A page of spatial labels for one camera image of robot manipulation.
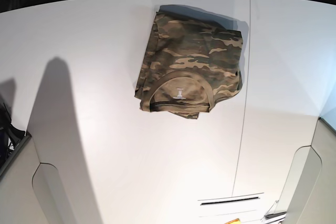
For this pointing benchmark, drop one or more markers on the camouflage T-shirt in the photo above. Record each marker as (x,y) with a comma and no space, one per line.
(191,62)

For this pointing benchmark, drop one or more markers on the yellow orange object bottom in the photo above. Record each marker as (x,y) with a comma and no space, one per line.
(235,221)

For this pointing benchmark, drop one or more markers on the grey flat tool bottom right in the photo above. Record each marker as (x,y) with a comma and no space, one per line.
(275,217)

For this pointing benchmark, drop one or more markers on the black equipment at left edge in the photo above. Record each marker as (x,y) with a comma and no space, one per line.
(10,135)

